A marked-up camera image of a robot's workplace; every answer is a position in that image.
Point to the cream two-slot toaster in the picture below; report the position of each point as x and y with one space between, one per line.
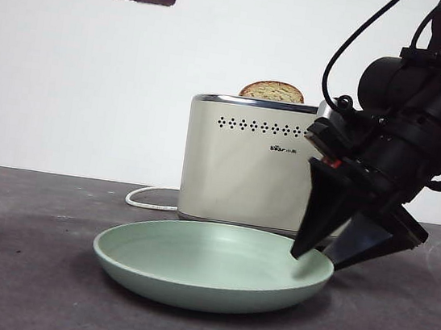
243 176

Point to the small brown bread slice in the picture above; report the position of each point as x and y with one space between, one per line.
273 91

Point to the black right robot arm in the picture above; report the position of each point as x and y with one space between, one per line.
420 130

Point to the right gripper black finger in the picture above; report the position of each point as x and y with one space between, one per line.
377 238
327 203

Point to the pale green round plate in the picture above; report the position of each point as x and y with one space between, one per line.
199 268

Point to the pale grey right wrist camera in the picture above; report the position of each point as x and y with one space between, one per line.
325 110

